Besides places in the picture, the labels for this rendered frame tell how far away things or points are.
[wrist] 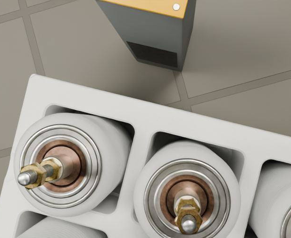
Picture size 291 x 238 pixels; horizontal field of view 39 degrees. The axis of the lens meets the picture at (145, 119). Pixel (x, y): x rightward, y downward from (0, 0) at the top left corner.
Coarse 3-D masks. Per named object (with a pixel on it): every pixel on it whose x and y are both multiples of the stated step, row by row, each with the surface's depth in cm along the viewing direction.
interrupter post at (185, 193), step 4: (180, 192) 35; (184, 192) 34; (188, 192) 34; (192, 192) 35; (176, 196) 35; (180, 196) 33; (184, 196) 33; (188, 196) 33; (192, 196) 33; (196, 196) 34; (176, 200) 33; (196, 200) 33; (176, 204) 33; (200, 204) 33; (200, 208) 33
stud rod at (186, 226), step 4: (188, 204) 32; (184, 216) 28; (188, 216) 28; (192, 216) 28; (184, 220) 27; (188, 220) 27; (192, 220) 27; (184, 224) 27; (188, 224) 27; (192, 224) 27; (184, 228) 27; (188, 228) 27; (192, 228) 27; (188, 232) 27
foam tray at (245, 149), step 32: (32, 96) 45; (64, 96) 44; (96, 96) 44; (128, 128) 55; (160, 128) 44; (192, 128) 43; (224, 128) 43; (256, 128) 43; (128, 160) 44; (224, 160) 54; (256, 160) 43; (288, 160) 42; (128, 192) 44; (0, 224) 45; (32, 224) 50; (96, 224) 44; (128, 224) 44
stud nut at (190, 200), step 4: (180, 200) 33; (184, 200) 32; (188, 200) 32; (192, 200) 32; (180, 204) 32; (184, 204) 32; (192, 204) 32; (196, 204) 32; (176, 208) 32; (196, 208) 32; (176, 212) 32
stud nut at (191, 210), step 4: (180, 208) 29; (184, 208) 29; (188, 208) 29; (192, 208) 29; (180, 212) 29; (184, 212) 29; (188, 212) 29; (192, 212) 29; (196, 212) 29; (176, 216) 29; (180, 216) 29; (196, 216) 29; (200, 216) 29; (176, 220) 29; (180, 220) 29; (196, 220) 29; (200, 220) 29; (176, 224) 29; (180, 224) 29; (196, 224) 29; (200, 224) 29; (180, 228) 29; (196, 228) 29; (184, 232) 29; (192, 232) 29; (196, 232) 29
